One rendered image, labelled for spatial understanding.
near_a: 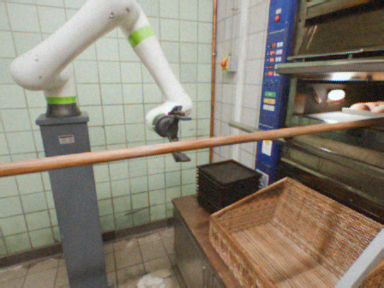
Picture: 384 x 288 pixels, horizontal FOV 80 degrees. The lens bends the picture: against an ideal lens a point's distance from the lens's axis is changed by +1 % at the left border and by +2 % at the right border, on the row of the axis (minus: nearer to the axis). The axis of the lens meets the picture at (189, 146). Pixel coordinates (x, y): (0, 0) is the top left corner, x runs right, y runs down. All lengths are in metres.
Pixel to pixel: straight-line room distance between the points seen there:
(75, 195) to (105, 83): 0.88
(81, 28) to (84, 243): 1.01
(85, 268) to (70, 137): 0.72
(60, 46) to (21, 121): 1.01
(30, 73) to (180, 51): 1.20
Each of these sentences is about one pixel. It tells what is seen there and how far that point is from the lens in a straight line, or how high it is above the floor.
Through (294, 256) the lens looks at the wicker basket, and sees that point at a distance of 1.26.
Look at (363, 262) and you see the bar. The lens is 0.61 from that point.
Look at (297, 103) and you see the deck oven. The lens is 1.34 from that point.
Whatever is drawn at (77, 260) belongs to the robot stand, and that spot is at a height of 0.46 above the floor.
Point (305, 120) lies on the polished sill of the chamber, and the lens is 1.28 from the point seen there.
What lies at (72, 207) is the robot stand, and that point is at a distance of 1.29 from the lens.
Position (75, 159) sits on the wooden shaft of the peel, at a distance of 0.59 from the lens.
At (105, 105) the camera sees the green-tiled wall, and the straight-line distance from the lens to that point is 1.83.
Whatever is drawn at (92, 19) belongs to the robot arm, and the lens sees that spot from 0.93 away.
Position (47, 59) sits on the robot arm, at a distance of 0.99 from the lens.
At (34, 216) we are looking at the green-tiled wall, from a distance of 2.14.
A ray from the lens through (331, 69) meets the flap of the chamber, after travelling 1.02.
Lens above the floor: 1.37
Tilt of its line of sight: 17 degrees down
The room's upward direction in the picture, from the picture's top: straight up
